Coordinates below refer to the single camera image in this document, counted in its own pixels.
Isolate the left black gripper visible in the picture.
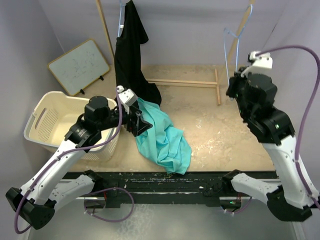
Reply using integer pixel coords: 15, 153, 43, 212
97, 103, 152, 136

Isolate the teal t shirt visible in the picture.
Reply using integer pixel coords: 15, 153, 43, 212
135, 98, 192, 175

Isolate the light blue wire hanger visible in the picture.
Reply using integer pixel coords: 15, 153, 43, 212
223, 0, 256, 84

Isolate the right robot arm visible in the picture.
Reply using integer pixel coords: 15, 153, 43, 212
222, 67, 320, 222

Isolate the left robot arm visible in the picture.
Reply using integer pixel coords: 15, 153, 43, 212
5, 96, 153, 234

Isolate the black t shirt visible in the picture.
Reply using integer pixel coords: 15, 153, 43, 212
114, 0, 162, 105

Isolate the blue hanger with black shirt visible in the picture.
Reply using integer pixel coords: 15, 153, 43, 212
117, 0, 126, 37

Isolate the wooden clothes rack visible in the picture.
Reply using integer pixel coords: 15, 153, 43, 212
95, 0, 257, 106

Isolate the small framed whiteboard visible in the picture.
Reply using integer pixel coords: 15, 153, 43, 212
47, 39, 110, 96

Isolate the cream plastic laundry basket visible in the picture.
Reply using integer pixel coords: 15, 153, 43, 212
23, 91, 119, 161

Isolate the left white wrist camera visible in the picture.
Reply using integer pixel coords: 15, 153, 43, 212
116, 85, 138, 114

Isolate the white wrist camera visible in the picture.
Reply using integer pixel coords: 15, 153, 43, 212
116, 85, 138, 114
246, 51, 273, 75

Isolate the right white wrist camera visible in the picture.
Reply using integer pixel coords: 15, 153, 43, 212
246, 51, 273, 75

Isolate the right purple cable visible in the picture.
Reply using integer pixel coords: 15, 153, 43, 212
219, 44, 320, 217

